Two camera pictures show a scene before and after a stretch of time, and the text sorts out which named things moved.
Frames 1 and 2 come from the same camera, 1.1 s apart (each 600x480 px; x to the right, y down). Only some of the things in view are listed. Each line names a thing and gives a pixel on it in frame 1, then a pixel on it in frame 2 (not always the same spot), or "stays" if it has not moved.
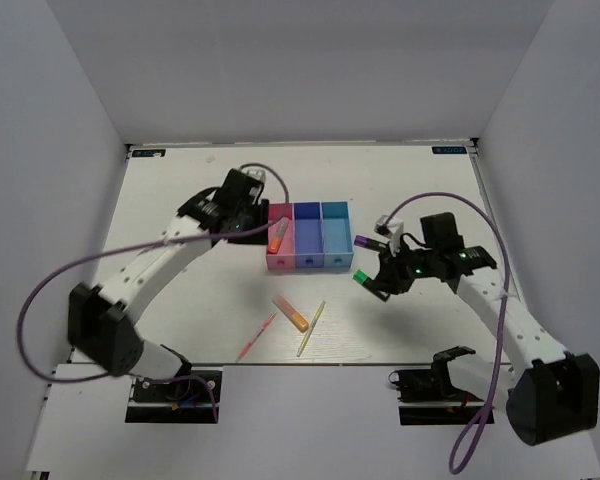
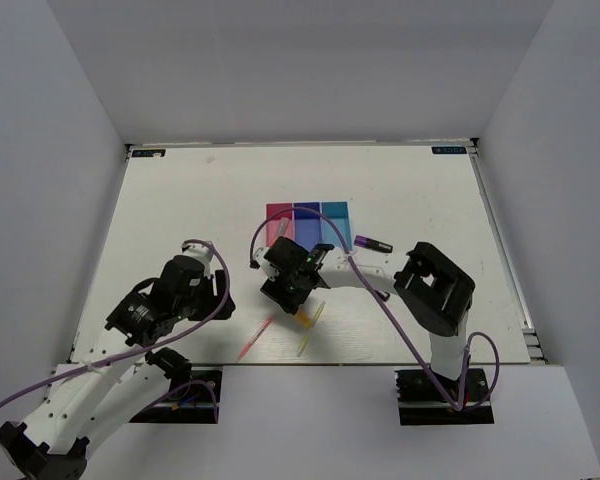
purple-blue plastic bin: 308,235 stays
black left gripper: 259,238 -> 214,300
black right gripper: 392,280 -> 276,291
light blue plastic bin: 337,237 stays
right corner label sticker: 449,150 stays
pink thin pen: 255,340 stays
